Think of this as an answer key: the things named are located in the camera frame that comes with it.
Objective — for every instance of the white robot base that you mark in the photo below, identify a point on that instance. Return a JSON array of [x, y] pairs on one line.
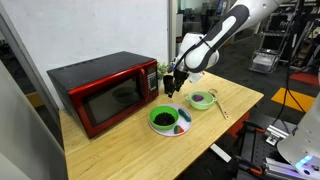
[[301, 148]]

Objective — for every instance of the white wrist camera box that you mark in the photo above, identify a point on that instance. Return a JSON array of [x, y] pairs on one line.
[[194, 77]]

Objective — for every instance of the purple toy vegetable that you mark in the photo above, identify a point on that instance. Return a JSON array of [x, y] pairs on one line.
[[197, 98]]

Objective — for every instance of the white block on floor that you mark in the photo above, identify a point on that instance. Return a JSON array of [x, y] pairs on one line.
[[221, 153]]

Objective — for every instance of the white round plate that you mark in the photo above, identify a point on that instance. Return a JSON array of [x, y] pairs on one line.
[[181, 121]]

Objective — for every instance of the dark green toy zucchini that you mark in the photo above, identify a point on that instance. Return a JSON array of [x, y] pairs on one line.
[[184, 115]]

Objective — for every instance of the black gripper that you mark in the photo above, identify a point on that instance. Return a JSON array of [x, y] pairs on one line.
[[179, 79]]

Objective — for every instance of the bright green bowl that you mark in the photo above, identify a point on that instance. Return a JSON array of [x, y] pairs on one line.
[[163, 117]]

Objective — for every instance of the black cup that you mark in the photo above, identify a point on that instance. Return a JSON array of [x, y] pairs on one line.
[[167, 81]]

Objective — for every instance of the small green plant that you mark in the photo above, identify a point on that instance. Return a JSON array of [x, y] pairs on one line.
[[162, 70]]

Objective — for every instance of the mint green bowl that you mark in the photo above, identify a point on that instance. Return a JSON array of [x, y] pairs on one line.
[[205, 104]]

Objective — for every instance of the wooden spoon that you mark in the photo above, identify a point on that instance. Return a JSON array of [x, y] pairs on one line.
[[215, 94]]

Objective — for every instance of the red black microwave oven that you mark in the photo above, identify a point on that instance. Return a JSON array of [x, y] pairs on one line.
[[101, 92]]

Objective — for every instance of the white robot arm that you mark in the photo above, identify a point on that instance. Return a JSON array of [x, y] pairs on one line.
[[200, 51]]

